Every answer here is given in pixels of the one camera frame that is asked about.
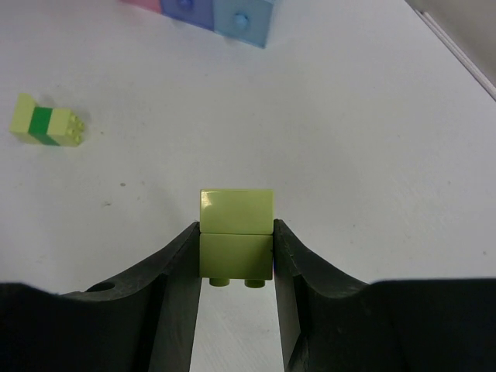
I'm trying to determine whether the purple-blue plastic bin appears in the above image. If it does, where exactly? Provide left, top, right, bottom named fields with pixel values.
left=160, top=0, right=214, bottom=30

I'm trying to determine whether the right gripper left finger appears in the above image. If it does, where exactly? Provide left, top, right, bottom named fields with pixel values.
left=1, top=223, right=202, bottom=371

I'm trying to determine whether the pale yellow green lego stack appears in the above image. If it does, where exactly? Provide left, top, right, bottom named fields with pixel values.
left=9, top=93, right=84, bottom=147

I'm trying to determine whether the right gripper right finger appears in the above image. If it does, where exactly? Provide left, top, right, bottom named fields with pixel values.
left=273, top=219, right=495, bottom=371

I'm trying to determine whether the light blue plastic bin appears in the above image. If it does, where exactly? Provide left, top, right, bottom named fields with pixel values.
left=212, top=0, right=275, bottom=48

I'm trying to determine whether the pink plastic bin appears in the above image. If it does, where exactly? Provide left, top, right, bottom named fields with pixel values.
left=121, top=0, right=162, bottom=14

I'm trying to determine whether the pale yellow green-top lego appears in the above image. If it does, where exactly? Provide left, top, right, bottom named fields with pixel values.
left=199, top=188, right=274, bottom=288

